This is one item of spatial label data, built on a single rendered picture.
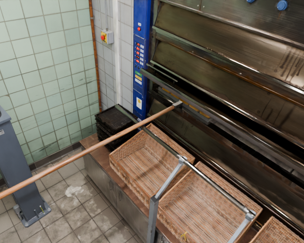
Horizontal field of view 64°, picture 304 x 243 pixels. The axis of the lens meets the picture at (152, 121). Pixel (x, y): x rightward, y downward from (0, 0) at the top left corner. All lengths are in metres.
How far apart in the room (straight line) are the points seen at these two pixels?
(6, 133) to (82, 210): 1.14
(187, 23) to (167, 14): 0.19
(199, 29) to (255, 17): 0.36
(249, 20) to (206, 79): 0.44
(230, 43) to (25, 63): 1.75
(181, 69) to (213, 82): 0.27
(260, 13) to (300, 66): 0.32
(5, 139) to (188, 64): 1.40
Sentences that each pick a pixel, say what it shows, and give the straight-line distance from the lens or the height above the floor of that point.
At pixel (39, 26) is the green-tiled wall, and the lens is 2.44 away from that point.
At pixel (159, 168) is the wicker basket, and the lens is 2.25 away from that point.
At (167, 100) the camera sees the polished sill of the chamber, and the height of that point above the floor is 1.18.
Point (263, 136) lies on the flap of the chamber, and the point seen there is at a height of 1.40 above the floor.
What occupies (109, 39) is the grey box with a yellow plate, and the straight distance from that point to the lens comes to 2.36.
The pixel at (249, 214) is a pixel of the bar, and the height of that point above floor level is 1.17.
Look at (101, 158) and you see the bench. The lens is 2.34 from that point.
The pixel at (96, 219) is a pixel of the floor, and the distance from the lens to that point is 2.66.
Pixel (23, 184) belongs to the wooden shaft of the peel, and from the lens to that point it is 1.51.
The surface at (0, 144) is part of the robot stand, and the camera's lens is 2.06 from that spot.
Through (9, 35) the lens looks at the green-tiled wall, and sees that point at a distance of 2.39.
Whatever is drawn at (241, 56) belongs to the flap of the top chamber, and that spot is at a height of 1.76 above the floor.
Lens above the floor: 2.31
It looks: 39 degrees down
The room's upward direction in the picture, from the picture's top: 4 degrees clockwise
